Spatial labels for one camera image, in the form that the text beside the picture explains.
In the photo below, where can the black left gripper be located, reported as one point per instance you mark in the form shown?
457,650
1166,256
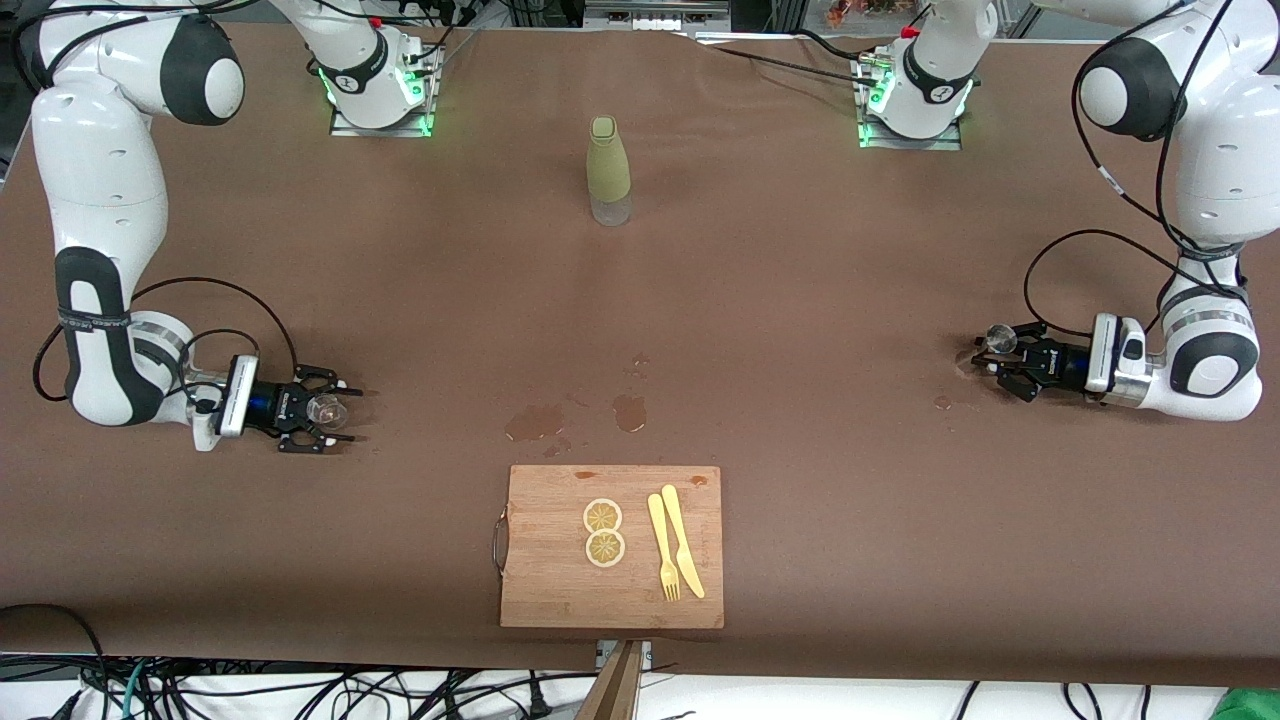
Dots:
1060,364

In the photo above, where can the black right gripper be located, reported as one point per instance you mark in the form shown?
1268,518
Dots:
275,405

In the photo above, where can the clear glass measuring cup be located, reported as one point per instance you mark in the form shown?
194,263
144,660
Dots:
328,410

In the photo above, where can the steel double jigger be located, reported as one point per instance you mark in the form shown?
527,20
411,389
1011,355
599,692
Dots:
1000,340

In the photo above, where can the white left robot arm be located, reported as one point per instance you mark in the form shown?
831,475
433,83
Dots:
1230,150

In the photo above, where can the wooden cutting board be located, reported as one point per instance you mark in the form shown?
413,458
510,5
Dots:
550,590

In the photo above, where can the lemon slice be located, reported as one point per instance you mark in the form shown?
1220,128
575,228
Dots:
605,548
602,516

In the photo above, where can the brown table cover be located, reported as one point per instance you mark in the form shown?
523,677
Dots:
700,300

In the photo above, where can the yellow plastic fork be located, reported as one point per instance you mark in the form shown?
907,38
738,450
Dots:
660,535

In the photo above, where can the olive green sleeved bottle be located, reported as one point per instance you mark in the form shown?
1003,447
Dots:
608,165

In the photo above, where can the yellow plastic knife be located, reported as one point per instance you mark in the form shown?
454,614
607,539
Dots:
682,545

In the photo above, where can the green bag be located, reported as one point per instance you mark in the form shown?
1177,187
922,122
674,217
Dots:
1250,708

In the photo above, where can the grey equipment box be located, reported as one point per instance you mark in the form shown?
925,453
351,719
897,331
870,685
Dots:
655,15

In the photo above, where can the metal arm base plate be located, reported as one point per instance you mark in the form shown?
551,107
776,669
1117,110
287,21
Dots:
425,120
910,145

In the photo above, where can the wooden mount beam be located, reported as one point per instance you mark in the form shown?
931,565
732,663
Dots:
615,695

